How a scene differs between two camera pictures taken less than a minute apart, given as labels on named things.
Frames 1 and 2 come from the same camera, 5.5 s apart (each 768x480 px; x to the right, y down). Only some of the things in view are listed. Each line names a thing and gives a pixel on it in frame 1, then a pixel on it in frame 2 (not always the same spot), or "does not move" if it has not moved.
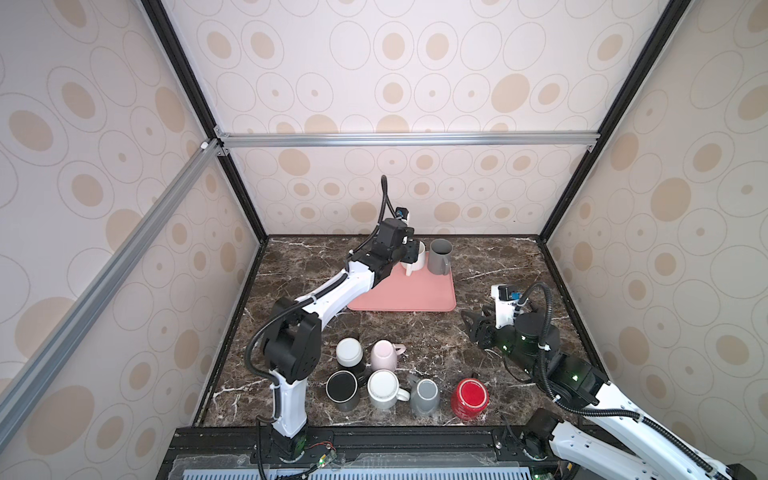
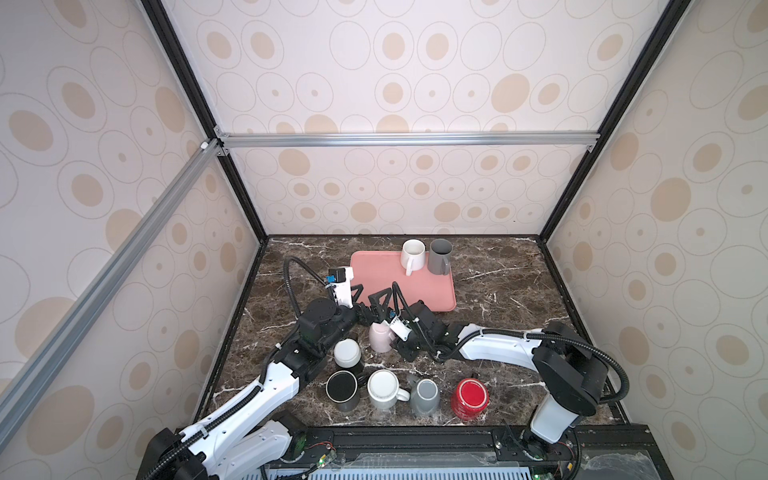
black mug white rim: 341,389 does not move
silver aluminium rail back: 462,139 does not move
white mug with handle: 417,265 does not move
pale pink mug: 384,354 -> 381,338
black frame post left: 162,23 does not move
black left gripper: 411,249 -> 365,318
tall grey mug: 439,256 does not move
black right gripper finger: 481,332 -> 382,310
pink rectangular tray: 422,291 does not move
